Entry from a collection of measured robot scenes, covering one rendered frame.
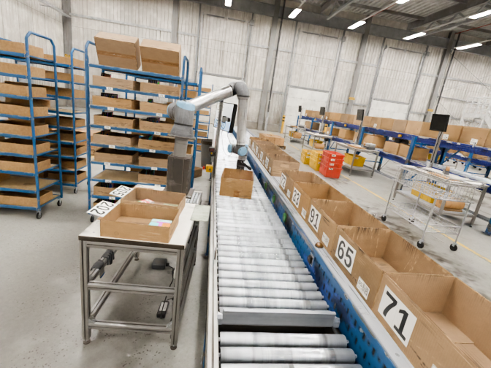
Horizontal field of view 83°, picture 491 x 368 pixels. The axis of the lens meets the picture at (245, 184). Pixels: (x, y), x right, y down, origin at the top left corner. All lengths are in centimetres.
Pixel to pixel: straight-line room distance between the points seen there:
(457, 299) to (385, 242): 43
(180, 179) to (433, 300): 183
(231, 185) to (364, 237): 131
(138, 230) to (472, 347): 151
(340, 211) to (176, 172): 130
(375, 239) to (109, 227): 142
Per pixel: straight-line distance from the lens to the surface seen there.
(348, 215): 193
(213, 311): 126
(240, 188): 247
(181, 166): 233
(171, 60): 330
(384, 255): 165
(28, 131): 375
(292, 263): 163
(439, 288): 133
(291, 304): 135
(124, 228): 170
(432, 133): 804
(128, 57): 341
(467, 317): 133
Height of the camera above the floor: 156
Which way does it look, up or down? 16 degrees down
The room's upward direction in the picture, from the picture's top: 8 degrees clockwise
